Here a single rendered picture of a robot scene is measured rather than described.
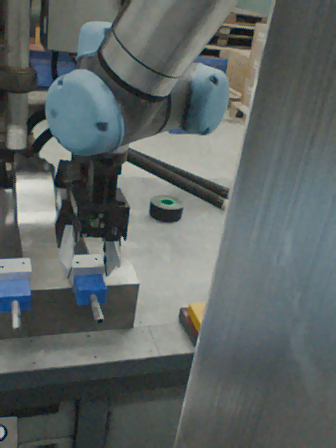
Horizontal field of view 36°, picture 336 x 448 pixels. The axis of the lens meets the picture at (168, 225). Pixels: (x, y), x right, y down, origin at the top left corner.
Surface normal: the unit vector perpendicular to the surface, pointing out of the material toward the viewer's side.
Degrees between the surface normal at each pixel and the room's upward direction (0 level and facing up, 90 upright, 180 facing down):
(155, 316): 0
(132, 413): 90
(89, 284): 1
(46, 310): 90
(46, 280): 0
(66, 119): 90
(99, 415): 90
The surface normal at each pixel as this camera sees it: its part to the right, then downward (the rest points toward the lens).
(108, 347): 0.15, -0.88
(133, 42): -0.45, 0.40
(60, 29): 0.30, 0.47
